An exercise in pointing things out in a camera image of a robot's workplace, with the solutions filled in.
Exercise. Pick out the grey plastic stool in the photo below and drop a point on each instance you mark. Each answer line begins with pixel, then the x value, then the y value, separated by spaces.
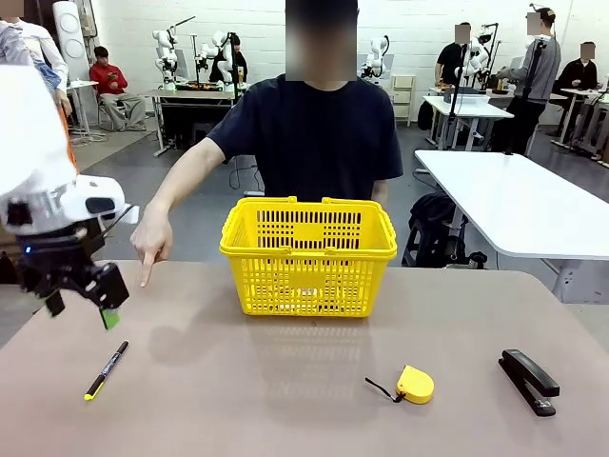
pixel 203 133

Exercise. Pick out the person's right hand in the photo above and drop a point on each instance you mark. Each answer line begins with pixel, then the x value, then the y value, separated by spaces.
pixel 154 233

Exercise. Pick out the grey background robot table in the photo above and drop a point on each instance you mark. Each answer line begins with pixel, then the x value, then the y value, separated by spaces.
pixel 200 93

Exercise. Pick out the white background desk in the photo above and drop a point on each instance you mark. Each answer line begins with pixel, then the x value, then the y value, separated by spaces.
pixel 476 107

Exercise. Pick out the black pen yellow cap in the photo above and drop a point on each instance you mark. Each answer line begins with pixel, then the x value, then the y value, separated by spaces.
pixel 107 369

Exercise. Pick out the person in black T-shirt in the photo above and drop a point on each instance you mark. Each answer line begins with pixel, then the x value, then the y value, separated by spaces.
pixel 309 133

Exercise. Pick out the person's right forearm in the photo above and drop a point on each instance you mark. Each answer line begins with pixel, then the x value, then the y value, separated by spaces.
pixel 176 181

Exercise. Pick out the person's left forearm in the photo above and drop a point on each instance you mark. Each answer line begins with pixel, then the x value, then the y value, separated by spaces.
pixel 379 190

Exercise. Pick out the person in orange trousers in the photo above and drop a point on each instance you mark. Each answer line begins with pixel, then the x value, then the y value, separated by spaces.
pixel 47 52

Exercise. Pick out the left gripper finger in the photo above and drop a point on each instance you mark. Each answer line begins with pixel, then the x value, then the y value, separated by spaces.
pixel 109 290
pixel 53 302

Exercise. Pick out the person in dark clothes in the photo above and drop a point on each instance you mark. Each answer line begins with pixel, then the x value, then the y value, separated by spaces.
pixel 239 59

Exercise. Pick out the black backpack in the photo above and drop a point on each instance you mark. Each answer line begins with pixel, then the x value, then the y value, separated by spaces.
pixel 433 214

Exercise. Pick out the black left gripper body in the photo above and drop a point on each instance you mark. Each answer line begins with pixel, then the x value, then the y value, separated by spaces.
pixel 52 257

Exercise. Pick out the white standing air conditioner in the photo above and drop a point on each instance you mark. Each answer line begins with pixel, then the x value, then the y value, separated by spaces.
pixel 71 28

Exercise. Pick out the black stapler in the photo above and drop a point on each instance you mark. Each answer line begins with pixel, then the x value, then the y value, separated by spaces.
pixel 528 378

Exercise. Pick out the person in pale blue shirt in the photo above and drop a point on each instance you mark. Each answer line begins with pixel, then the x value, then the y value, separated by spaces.
pixel 14 43

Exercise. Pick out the yellow tape measure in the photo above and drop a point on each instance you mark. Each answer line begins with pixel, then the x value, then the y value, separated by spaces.
pixel 416 384

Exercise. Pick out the person in grey sweater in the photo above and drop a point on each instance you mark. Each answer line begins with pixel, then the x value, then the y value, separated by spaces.
pixel 544 71

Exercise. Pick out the black camera stand pole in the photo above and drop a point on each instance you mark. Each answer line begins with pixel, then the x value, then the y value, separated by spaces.
pixel 525 97

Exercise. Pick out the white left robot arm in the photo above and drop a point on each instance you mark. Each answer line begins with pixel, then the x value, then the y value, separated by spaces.
pixel 28 133

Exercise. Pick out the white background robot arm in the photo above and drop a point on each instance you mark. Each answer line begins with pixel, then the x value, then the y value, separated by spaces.
pixel 376 52
pixel 478 54
pixel 166 57
pixel 219 52

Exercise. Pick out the seated person in red sweater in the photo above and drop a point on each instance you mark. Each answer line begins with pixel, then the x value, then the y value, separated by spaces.
pixel 107 78

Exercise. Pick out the small white side table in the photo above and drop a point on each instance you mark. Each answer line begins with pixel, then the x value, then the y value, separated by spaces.
pixel 81 83

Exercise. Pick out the bystander in black T-shirt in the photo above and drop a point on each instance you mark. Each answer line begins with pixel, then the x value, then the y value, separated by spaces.
pixel 449 59

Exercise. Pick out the large white table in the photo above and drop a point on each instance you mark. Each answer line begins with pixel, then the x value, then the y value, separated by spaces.
pixel 514 204

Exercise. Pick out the person in black jacket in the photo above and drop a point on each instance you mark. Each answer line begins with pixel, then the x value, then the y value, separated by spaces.
pixel 578 76

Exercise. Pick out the white drawer cabinet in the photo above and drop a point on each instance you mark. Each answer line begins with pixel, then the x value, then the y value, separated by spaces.
pixel 403 95

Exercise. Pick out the yellow plastic shopping basket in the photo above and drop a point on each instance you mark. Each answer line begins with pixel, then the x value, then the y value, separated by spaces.
pixel 309 285

